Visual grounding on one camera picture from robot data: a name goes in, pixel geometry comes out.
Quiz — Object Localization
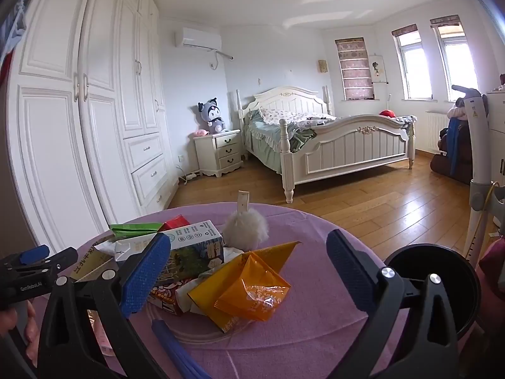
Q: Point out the white nightstand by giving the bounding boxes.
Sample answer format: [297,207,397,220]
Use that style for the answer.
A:
[193,129,245,178]

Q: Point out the pile of pale clothes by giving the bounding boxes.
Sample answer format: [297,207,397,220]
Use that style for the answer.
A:
[446,100,470,121]

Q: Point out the floral quilt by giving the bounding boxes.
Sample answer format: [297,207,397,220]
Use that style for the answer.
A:
[258,106,338,128]

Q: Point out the orange plastic wrapper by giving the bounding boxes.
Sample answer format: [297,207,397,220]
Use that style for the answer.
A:
[214,252,293,323]

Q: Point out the white dresser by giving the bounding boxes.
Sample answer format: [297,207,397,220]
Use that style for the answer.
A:
[486,89,505,182]

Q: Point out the purple plush toy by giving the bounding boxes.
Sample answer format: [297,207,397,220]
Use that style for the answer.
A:
[198,95,226,134]

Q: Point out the fluffy white pompom with tag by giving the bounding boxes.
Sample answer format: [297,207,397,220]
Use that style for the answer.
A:
[223,190,271,252]

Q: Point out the green bed sheet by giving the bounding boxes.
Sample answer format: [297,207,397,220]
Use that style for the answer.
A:
[241,111,318,174]

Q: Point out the white framed window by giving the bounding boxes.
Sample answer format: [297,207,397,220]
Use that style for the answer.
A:
[430,15,480,103]
[391,24,435,101]

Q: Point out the patterned window blind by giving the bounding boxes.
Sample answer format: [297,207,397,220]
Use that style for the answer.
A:
[335,37,375,101]

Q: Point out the white air conditioner pipe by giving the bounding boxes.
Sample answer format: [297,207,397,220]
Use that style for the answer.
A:
[209,48,234,70]

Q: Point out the white wooden bed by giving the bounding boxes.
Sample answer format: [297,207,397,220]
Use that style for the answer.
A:
[235,86,417,205]

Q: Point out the black trash bin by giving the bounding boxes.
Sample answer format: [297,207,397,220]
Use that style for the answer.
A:
[383,244,483,342]

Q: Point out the wall poster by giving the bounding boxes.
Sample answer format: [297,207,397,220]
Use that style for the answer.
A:
[369,54,389,85]

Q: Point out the pink printed packet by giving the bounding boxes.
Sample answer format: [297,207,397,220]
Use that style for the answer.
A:
[87,310,126,358]

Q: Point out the white printed milk carton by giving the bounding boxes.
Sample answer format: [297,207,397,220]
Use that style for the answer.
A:
[114,220,225,283]

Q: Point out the white radiator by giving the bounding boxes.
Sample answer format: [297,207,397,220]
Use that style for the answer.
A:
[425,111,450,154]

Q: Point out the clothes on bed footboard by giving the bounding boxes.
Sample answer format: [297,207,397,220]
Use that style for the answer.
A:
[389,114,418,132]

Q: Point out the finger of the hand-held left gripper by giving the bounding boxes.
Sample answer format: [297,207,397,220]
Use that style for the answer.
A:
[0,244,51,271]
[24,247,79,281]

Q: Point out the blue ribbed object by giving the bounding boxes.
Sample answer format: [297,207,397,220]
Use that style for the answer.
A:
[151,319,214,379]

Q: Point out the blue cloth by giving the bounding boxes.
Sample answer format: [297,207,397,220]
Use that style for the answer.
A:
[448,118,468,176]

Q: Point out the white wardrobe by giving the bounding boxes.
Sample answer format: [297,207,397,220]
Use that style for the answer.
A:
[4,0,178,253]

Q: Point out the pink cloth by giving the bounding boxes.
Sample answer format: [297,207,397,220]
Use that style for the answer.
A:
[475,241,505,297]

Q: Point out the purple printed table cloth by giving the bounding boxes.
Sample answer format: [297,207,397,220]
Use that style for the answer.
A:
[32,202,411,379]

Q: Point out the white air conditioner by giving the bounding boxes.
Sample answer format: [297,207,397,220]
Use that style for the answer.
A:
[175,27,222,51]

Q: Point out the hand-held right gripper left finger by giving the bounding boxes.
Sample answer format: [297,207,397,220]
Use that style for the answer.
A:
[35,232,173,379]

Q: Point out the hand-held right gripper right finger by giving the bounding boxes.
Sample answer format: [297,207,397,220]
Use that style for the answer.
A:
[326,229,461,379]

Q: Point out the yellow snack packet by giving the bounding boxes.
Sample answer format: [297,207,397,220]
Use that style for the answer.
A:
[187,241,302,334]

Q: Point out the person's left hand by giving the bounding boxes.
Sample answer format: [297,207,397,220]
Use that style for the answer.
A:
[0,302,40,354]

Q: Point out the white power strip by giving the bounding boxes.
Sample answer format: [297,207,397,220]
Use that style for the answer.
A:
[177,165,198,184]

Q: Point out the brown armchair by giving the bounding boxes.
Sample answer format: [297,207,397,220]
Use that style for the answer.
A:
[430,120,474,184]

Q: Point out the red white snack packet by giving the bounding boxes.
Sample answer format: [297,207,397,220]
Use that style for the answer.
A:
[148,278,198,317]

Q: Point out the green packet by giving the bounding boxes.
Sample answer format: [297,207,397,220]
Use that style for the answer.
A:
[109,222,164,242]

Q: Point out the cream printed box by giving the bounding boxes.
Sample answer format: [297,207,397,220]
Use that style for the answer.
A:
[71,237,119,283]

